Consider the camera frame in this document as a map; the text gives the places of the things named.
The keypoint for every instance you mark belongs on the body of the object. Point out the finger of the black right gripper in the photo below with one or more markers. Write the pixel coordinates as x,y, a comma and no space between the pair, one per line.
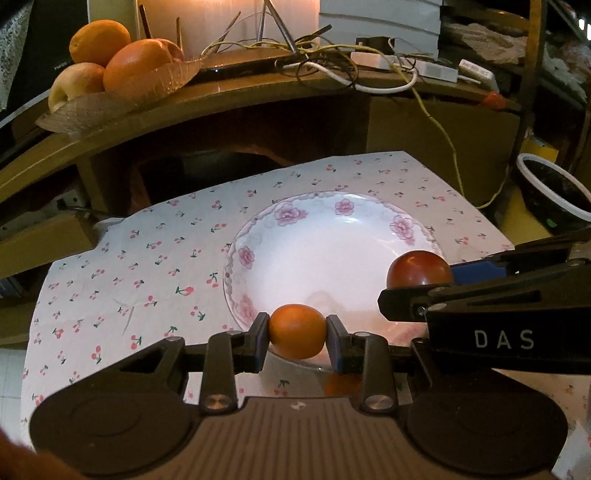
408,304

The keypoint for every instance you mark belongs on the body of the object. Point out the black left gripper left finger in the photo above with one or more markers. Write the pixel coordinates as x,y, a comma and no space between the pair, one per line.
257,340

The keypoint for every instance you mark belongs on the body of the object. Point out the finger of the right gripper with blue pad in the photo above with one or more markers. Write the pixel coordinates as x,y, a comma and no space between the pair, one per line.
488,268

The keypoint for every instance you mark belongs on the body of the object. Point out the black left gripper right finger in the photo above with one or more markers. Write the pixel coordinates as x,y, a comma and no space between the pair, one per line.
340,346

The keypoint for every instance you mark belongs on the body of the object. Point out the large dark red tomato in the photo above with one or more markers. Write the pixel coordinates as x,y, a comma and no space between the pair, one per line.
419,268

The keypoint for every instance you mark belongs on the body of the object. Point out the small orange tangerine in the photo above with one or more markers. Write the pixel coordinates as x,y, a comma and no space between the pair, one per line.
297,331

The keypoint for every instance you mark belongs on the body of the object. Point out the white floral porcelain plate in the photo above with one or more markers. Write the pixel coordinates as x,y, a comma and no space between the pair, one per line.
328,250

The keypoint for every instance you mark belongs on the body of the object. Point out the black bin white rim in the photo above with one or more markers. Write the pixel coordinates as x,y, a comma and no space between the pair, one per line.
559,201

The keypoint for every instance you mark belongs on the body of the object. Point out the cherry print tablecloth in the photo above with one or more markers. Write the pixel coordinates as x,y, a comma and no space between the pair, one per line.
160,270

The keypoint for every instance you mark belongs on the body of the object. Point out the black flat router device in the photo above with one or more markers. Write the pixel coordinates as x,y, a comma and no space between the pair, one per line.
239,66

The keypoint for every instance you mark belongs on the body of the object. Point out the glass leaf fruit tray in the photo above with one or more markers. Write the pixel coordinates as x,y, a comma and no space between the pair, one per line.
84,114

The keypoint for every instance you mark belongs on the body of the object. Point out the large orange on tray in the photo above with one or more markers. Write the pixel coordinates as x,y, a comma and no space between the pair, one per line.
134,61

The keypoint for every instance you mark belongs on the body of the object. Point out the red apple on tray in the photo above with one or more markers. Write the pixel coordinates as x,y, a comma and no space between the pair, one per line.
174,50

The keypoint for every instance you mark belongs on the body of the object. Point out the yellow apple on tray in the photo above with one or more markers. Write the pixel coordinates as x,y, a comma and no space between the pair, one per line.
76,80

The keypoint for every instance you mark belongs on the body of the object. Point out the white lace cloth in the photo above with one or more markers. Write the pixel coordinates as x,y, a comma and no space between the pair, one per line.
15,16

